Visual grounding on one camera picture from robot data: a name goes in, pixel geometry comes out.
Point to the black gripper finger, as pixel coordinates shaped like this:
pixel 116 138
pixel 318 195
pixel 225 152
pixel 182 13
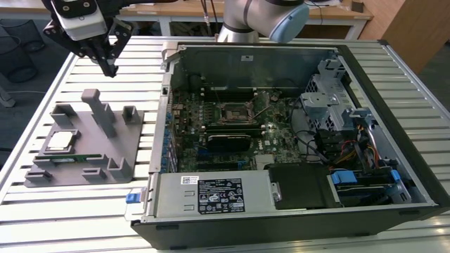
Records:
pixel 120 44
pixel 63 39

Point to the silver CPU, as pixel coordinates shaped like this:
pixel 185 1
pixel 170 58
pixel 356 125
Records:
pixel 63 139

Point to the CPU socket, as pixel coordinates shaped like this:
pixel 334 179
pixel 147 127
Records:
pixel 235 112

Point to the black mesh wastebasket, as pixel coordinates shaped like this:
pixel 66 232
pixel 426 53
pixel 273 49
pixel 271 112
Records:
pixel 18 63
pixel 28 34

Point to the grey metal stand foot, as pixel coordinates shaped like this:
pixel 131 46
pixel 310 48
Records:
pixel 7 100

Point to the black RAM slot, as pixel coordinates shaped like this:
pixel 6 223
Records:
pixel 229 89
pixel 231 131
pixel 229 92
pixel 231 134
pixel 229 97
pixel 231 126

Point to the grey plastic parts rack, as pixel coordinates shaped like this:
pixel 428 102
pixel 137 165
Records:
pixel 87 147

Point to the green RAM stick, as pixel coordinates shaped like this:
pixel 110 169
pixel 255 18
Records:
pixel 80 157

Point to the black graphics card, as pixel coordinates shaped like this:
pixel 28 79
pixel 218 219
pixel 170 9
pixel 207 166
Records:
pixel 229 143

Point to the black expansion slot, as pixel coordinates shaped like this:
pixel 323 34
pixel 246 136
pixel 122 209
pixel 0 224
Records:
pixel 218 158
pixel 218 166

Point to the green motherboard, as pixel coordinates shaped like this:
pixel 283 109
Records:
pixel 278 137

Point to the blue case latch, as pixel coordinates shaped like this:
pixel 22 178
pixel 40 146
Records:
pixel 133 199

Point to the silver power supply box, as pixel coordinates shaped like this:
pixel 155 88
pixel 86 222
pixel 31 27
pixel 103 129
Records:
pixel 169 195

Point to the metal disk bay cage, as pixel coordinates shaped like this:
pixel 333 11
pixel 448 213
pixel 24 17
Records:
pixel 317 101

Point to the silver chipset heatsink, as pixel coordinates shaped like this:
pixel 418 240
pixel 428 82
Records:
pixel 265 161

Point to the small brown box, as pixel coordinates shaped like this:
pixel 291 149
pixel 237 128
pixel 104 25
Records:
pixel 357 6

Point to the black plastic shroud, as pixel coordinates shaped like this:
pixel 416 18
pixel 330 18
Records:
pixel 302 184

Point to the hard disk in blue carrier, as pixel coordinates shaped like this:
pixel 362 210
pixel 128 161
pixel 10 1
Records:
pixel 342 177

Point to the wooden cabinet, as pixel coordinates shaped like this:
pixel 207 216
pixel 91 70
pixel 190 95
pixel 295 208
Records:
pixel 414 31

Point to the black open PC case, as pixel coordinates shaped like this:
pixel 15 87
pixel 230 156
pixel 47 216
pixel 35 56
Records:
pixel 281 232

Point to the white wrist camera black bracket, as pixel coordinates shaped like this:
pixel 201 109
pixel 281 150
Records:
pixel 84 29

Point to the wooden desk white frame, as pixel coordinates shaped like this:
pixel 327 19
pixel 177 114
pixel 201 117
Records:
pixel 190 9

